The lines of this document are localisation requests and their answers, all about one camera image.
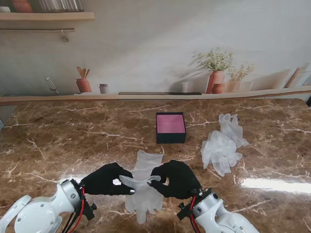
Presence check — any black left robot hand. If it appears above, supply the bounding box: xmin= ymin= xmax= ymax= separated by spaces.
xmin=80 ymin=162 xmax=136 ymax=196

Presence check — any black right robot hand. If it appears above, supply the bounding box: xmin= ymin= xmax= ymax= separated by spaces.
xmin=148 ymin=159 xmax=201 ymax=199

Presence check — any black box pink inside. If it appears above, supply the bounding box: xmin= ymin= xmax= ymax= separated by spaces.
xmin=155 ymin=112 xmax=187 ymax=144

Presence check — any printed kitchen scene backdrop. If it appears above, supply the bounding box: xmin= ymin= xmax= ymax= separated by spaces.
xmin=0 ymin=0 xmax=311 ymax=106

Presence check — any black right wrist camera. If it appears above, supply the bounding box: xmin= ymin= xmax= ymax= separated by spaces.
xmin=176 ymin=202 xmax=194 ymax=219

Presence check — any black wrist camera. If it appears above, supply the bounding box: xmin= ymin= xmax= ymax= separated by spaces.
xmin=176 ymin=202 xmax=194 ymax=219
xmin=85 ymin=203 xmax=97 ymax=221

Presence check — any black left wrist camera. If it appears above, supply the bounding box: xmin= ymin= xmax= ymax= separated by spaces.
xmin=85 ymin=203 xmax=97 ymax=221

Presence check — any red black left arm cable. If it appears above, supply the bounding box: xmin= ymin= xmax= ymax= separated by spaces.
xmin=63 ymin=186 xmax=88 ymax=233

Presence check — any red black arm cable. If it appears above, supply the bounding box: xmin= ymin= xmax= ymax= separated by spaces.
xmin=189 ymin=196 xmax=202 ymax=233
xmin=63 ymin=186 xmax=88 ymax=233

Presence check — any red black right arm cable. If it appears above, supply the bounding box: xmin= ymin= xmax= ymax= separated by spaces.
xmin=189 ymin=196 xmax=202 ymax=233

